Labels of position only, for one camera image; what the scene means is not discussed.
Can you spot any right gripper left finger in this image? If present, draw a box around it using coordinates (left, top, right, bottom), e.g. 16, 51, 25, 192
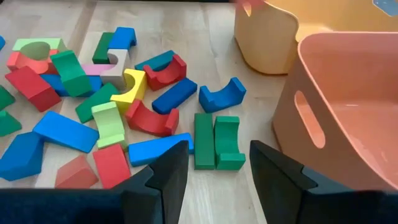
112, 140, 190, 224

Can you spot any green rectangular block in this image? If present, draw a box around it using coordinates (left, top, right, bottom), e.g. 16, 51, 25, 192
92, 32, 115, 65
194, 113, 216, 170
75, 82, 121, 124

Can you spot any dark blue rectangular block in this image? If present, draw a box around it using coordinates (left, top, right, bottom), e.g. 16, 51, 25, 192
151, 77, 198, 115

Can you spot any orange arch block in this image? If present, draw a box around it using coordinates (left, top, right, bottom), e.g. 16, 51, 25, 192
6, 49, 60, 75

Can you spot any blue arch block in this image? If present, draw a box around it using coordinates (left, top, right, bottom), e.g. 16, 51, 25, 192
198, 77, 247, 114
108, 27, 137, 52

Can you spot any yellow plastic bin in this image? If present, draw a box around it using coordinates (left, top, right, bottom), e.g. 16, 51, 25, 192
234, 0, 398, 75

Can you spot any teal plastic bin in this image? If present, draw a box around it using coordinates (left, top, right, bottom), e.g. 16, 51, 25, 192
372, 0, 398, 17

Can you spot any yellow arch block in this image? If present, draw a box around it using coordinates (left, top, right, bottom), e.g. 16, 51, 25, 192
110, 68, 147, 115

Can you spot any orange plastic bin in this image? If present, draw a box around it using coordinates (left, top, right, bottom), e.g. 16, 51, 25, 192
272, 32, 398, 191

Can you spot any light green arch block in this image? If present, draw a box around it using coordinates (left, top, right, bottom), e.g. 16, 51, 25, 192
91, 101, 128, 151
12, 37, 68, 62

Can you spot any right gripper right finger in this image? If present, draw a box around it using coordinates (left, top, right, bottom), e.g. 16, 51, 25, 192
249, 139, 354, 224

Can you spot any pink rectangular block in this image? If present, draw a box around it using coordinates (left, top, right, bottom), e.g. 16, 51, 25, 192
80, 63, 116, 77

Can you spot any white arch block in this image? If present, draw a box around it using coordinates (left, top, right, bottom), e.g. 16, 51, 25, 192
99, 49, 131, 91

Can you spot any teal rectangular block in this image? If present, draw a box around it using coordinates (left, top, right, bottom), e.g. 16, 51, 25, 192
134, 50, 177, 72

